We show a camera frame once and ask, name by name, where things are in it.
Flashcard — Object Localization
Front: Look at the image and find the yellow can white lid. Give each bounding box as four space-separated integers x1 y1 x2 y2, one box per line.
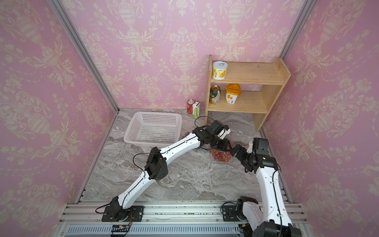
212 61 228 81

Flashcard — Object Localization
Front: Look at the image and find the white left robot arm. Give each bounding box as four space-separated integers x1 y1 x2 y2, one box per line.
104 125 231 221

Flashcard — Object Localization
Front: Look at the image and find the wooden shelf unit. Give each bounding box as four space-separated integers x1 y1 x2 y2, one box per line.
204 55 291 131

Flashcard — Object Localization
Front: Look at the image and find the green white carton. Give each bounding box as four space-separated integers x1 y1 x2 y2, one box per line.
192 102 200 119

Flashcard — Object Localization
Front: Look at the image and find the white perforated plastic basket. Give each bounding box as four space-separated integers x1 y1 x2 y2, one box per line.
124 112 182 148

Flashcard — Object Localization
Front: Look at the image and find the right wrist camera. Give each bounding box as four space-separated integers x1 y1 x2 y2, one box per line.
247 137 269 156

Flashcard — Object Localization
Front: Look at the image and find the aluminium rail frame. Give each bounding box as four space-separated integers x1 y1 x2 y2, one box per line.
53 201 311 237

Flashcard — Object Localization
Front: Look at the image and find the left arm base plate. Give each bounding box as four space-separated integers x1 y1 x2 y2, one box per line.
101 206 144 222

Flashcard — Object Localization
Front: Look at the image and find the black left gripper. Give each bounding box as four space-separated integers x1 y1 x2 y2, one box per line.
209 134 234 151

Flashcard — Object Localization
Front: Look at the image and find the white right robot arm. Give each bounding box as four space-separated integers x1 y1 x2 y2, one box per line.
231 145 302 237

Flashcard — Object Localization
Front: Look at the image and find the red soda can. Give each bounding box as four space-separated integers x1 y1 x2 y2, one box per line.
187 99 195 115

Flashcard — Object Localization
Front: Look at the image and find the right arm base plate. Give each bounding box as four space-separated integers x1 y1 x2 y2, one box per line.
221 203 245 222

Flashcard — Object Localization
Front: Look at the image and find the yellow lidded cup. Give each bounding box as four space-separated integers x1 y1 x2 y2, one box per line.
225 84 241 104

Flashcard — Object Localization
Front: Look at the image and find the light red grape bunch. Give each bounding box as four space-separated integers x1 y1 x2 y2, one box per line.
211 149 232 163

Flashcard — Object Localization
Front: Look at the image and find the green drink can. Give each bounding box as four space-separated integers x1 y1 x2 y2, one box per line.
209 86 221 105

